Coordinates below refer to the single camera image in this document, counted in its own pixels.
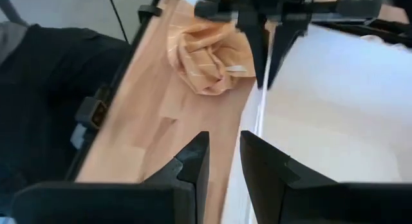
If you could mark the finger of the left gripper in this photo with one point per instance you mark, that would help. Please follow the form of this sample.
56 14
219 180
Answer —
256 43
286 37

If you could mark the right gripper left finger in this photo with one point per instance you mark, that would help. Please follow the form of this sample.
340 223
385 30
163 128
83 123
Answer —
180 195

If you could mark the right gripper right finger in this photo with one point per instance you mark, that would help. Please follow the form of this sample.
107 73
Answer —
289 198

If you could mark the orange grid-pattern towel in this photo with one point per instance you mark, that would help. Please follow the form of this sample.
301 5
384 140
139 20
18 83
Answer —
206 56

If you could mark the white plastic basket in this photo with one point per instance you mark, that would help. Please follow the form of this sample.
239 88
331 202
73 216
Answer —
338 105

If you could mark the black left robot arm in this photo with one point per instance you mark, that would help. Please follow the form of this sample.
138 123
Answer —
400 0

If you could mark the black fabric drape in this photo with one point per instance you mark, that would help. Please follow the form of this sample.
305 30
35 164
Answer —
48 105

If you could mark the black frame clamp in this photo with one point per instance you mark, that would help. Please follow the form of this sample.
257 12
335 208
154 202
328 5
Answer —
149 11

